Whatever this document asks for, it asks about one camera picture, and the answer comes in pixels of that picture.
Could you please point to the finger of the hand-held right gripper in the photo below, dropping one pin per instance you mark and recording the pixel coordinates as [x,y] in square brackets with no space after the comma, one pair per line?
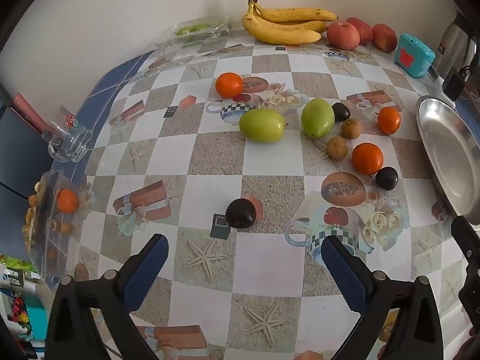
[463,232]

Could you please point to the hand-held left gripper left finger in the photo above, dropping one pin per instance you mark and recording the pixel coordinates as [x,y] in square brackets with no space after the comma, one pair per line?
[146,270]

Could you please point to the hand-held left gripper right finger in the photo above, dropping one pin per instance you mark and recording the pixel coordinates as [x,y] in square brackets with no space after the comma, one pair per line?
[345,273]

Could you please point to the round stainless steel plate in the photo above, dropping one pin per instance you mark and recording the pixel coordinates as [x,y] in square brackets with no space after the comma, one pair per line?
[450,157]

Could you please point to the dark purple plum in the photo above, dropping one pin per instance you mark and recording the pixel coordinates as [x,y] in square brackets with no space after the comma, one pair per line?
[241,213]
[387,178]
[341,112]

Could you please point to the orange tangerine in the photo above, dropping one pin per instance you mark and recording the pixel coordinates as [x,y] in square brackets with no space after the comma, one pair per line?
[389,120]
[229,84]
[67,200]
[367,158]

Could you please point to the brown kiwi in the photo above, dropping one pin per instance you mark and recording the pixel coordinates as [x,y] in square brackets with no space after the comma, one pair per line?
[337,147]
[351,128]

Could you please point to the large green jujube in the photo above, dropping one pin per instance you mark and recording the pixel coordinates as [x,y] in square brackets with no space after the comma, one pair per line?
[262,125]
[317,117]

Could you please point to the clear plastic tray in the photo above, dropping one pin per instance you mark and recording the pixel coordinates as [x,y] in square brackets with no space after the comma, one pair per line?
[48,232]

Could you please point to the teal plastic bin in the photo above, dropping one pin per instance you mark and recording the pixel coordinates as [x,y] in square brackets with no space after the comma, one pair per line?
[37,315]

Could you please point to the green leafy item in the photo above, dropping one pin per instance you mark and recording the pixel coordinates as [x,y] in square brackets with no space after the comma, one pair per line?
[15,261]

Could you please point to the colourful toy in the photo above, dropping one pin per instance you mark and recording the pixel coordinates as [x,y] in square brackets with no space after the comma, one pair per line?
[18,309]

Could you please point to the cluster of golden berries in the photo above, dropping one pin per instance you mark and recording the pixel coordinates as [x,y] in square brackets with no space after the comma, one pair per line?
[32,198]

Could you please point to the checkered printed tablecloth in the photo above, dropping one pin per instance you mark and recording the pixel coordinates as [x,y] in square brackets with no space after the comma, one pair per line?
[225,157]

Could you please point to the black power adapter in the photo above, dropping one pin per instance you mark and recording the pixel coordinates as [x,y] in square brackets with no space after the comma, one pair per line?
[453,84]

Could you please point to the clear glass mug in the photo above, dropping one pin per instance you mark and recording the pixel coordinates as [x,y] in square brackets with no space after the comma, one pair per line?
[71,138]

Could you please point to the white power strip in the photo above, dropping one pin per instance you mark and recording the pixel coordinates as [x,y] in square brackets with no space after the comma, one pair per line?
[438,82]

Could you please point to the teal plastic box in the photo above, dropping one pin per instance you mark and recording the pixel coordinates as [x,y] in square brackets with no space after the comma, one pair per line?
[412,56]

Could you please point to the stainless steel thermos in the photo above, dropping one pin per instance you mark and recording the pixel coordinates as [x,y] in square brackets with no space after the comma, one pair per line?
[452,45]

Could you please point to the pink bar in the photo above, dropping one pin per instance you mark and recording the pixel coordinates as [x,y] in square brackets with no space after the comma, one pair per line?
[30,114]

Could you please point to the red apple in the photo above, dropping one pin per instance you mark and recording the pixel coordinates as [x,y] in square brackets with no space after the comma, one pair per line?
[365,30]
[343,35]
[384,37]

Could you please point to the small green fruit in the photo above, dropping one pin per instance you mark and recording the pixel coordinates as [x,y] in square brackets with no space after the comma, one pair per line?
[199,28]
[183,30]

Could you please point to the yellow banana bunch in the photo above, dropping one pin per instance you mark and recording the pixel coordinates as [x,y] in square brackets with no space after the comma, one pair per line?
[285,35]

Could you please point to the clear plastic clamshell box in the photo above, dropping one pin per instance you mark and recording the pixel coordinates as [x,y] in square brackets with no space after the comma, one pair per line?
[210,30]

